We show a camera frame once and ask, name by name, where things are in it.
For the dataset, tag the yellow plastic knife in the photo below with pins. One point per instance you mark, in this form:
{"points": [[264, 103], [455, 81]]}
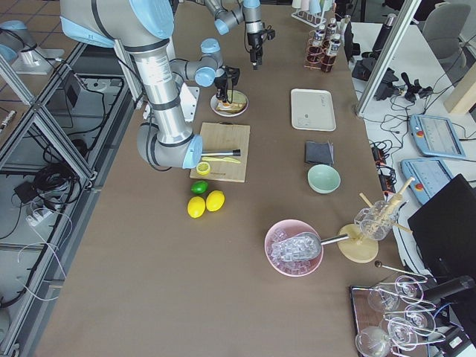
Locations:
{"points": [[220, 159]]}

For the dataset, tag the wine glass rack tray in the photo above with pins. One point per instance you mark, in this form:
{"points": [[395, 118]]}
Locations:
{"points": [[406, 314]]}

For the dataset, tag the green lime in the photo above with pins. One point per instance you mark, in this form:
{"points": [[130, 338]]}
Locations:
{"points": [[199, 187]]}

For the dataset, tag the tea bottle left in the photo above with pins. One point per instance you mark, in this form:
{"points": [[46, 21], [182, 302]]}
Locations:
{"points": [[331, 28]]}

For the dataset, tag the grey folded cloth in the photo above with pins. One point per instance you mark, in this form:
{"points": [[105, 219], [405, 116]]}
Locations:
{"points": [[319, 153]]}

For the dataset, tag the white round plate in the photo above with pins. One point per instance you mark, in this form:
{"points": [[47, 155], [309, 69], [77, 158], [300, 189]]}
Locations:
{"points": [[214, 102]]}

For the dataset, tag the wooden mug tree stand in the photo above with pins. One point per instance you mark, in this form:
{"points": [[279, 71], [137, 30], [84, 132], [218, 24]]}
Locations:
{"points": [[358, 247]]}

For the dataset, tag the pink ice bowl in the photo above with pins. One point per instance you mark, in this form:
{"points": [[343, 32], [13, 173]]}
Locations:
{"points": [[285, 229]]}

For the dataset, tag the wooden cutting board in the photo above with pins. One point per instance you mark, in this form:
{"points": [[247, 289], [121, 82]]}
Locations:
{"points": [[232, 141]]}

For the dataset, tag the aluminium frame post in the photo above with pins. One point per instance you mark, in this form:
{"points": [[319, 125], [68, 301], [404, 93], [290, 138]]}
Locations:
{"points": [[406, 14]]}

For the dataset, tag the tea bottle right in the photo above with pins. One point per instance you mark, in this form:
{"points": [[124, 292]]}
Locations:
{"points": [[315, 49]]}

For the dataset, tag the glass mug on stand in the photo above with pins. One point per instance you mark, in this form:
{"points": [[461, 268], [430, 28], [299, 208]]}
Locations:
{"points": [[377, 221]]}

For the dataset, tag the tea bottle front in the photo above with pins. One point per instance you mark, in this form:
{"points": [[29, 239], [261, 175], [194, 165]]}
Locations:
{"points": [[331, 53]]}

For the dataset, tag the cream rabbit tray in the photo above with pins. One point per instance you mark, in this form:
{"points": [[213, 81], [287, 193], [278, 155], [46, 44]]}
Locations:
{"points": [[312, 109]]}

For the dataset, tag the black monitor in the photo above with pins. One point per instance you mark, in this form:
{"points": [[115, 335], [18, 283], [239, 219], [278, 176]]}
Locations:
{"points": [[444, 230]]}

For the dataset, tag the whole lemon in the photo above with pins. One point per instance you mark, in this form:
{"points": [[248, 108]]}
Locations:
{"points": [[196, 207], [215, 200]]}

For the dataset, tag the steel muddler black tip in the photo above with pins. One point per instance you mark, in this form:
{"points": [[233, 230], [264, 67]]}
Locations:
{"points": [[234, 152]]}

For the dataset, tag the whole lemon lower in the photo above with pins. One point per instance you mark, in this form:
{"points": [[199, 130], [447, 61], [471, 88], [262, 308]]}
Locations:
{"points": [[196, 207]]}

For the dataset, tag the green bowl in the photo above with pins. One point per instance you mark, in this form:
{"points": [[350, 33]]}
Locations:
{"points": [[323, 179]]}

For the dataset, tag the copper wire bottle rack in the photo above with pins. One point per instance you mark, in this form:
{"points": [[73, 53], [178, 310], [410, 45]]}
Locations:
{"points": [[325, 45]]}

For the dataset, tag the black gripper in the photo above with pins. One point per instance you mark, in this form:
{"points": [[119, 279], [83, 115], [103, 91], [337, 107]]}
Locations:
{"points": [[222, 80], [254, 39]]}

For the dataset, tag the metal ice scoop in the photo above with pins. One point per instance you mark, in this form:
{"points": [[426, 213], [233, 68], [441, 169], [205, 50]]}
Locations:
{"points": [[301, 247]]}

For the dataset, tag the tea bottle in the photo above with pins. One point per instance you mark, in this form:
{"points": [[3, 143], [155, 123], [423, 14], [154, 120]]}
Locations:
{"points": [[315, 49], [331, 28], [331, 53]]}

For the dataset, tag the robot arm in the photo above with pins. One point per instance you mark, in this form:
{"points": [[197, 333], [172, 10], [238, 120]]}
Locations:
{"points": [[249, 13], [144, 28]]}

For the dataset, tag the white cup rack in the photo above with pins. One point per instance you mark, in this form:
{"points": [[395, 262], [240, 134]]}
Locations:
{"points": [[312, 12]]}

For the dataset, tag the bread slice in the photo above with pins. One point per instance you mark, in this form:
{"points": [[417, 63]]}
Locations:
{"points": [[231, 108], [235, 96]]}

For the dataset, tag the blue teach pendant near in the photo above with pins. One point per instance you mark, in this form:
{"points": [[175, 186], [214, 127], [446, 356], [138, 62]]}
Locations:
{"points": [[431, 175]]}

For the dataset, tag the blue teach pendant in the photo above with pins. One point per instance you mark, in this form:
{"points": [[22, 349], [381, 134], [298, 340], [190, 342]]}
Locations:
{"points": [[431, 175], [435, 136]]}

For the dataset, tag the half lemon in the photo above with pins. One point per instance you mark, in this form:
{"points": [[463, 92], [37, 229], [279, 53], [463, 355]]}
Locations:
{"points": [[203, 168]]}

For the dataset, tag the whole lemon upper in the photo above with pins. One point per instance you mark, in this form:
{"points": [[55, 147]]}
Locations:
{"points": [[215, 200]]}

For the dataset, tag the blue teach pendant far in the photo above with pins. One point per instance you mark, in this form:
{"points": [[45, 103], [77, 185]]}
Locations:
{"points": [[435, 136]]}

